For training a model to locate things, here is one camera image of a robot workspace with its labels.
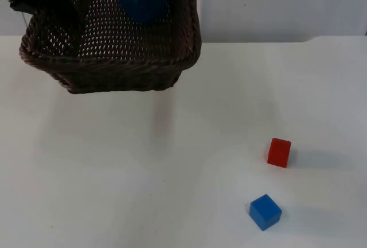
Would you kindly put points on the dark brown wicker basket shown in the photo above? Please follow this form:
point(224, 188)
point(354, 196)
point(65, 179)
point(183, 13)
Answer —
point(120, 70)

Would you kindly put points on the red cube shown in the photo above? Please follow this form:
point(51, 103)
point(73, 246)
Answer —
point(278, 153)

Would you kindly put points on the small blue cube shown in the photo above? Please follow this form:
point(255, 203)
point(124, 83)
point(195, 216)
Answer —
point(265, 212)

